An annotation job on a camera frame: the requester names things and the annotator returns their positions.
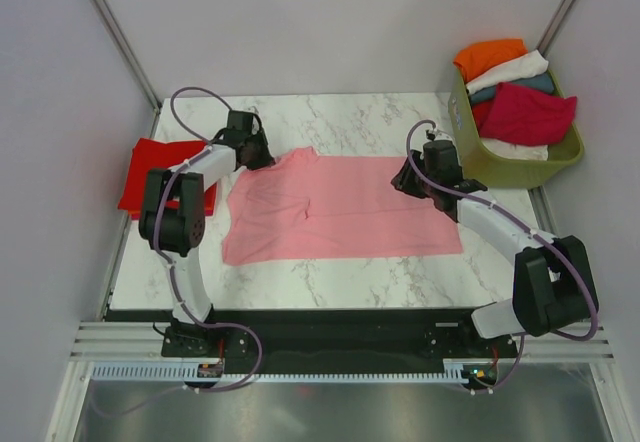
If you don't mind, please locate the pink t-shirt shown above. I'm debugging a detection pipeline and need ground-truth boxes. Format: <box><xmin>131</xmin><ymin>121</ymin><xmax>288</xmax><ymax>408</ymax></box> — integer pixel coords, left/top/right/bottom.
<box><xmin>222</xmin><ymin>147</ymin><xmax>462</xmax><ymax>266</ymax></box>

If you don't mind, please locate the red t-shirt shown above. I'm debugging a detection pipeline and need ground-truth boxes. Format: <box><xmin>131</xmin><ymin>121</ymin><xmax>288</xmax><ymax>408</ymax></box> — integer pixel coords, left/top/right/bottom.
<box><xmin>118</xmin><ymin>138</ymin><xmax>205</xmax><ymax>221</ymax></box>
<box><xmin>471</xmin><ymin>100</ymin><xmax>493</xmax><ymax>131</ymax></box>

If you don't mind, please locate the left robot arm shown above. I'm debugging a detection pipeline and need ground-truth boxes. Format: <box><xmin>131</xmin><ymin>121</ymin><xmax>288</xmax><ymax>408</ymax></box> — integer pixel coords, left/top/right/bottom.
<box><xmin>138</xmin><ymin>110</ymin><xmax>275</xmax><ymax>355</ymax></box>

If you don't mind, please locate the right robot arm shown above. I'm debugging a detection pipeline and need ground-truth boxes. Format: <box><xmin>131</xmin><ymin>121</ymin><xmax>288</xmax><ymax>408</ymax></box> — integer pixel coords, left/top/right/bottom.
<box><xmin>392</xmin><ymin>140</ymin><xmax>599</xmax><ymax>356</ymax></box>

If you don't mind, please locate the white cloth basket bottom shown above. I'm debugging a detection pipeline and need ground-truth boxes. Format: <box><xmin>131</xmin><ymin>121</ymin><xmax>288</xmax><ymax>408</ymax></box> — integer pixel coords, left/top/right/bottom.
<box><xmin>481</xmin><ymin>138</ymin><xmax>548</xmax><ymax>161</ymax></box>

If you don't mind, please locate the red t-shirt in basket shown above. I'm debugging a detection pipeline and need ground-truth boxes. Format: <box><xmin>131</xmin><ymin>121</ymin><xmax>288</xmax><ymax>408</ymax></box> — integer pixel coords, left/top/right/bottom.
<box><xmin>471</xmin><ymin>100</ymin><xmax>493</xmax><ymax>131</ymax></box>

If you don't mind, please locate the crimson t-shirt in basket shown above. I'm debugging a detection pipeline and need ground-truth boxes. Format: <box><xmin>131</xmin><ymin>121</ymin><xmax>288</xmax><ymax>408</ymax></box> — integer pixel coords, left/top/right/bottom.
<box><xmin>478</xmin><ymin>82</ymin><xmax>578</xmax><ymax>146</ymax></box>

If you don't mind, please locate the orange t-shirt in basket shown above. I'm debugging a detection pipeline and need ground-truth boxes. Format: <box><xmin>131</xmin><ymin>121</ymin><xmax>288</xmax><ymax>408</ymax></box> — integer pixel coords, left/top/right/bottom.
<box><xmin>453</xmin><ymin>38</ymin><xmax>528</xmax><ymax>83</ymax></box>

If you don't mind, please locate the olive green plastic basket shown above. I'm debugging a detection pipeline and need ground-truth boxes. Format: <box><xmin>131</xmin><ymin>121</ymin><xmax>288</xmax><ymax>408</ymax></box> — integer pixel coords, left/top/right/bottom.
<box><xmin>448</xmin><ymin>69</ymin><xmax>584</xmax><ymax>189</ymax></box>

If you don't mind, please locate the teal t-shirt in basket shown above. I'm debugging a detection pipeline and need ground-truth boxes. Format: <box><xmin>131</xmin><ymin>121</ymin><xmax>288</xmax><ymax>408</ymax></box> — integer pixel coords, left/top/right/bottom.
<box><xmin>468</xmin><ymin>72</ymin><xmax>556</xmax><ymax>106</ymax></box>

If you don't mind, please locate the white t-shirt in basket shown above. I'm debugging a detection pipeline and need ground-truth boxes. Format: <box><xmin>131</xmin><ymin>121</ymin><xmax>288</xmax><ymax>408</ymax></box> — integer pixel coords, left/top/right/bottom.
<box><xmin>466</xmin><ymin>50</ymin><xmax>549</xmax><ymax>95</ymax></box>

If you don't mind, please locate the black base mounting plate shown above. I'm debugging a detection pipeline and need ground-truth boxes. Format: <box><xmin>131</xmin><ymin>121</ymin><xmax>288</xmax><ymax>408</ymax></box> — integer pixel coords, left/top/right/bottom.
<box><xmin>102</xmin><ymin>305</ymin><xmax>584</xmax><ymax>376</ymax></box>

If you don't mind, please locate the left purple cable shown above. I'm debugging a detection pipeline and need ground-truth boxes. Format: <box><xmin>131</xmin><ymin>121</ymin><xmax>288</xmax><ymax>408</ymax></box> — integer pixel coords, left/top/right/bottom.
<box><xmin>94</xmin><ymin>86</ymin><xmax>266</xmax><ymax>418</ymax></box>

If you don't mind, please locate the left aluminium frame post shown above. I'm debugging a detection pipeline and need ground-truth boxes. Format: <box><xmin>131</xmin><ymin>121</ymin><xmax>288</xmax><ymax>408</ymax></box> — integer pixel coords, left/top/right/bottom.
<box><xmin>89</xmin><ymin>0</ymin><xmax>162</xmax><ymax>114</ymax></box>

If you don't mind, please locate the aluminium frame post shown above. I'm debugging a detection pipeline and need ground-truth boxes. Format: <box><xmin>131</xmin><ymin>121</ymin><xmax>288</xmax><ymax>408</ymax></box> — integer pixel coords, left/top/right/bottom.
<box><xmin>536</xmin><ymin>0</ymin><xmax>578</xmax><ymax>56</ymax></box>
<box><xmin>89</xmin><ymin>0</ymin><xmax>162</xmax><ymax>114</ymax></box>

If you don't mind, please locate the right aluminium frame post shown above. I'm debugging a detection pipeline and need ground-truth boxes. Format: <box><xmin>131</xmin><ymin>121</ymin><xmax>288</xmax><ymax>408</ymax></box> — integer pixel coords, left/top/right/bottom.
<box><xmin>536</xmin><ymin>0</ymin><xmax>578</xmax><ymax>56</ymax></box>

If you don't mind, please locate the white slotted cable duct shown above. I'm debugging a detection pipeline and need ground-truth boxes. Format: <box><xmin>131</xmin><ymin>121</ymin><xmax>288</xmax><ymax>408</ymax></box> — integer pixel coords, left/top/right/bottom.
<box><xmin>91</xmin><ymin>357</ymin><xmax>501</xmax><ymax>383</ymax></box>

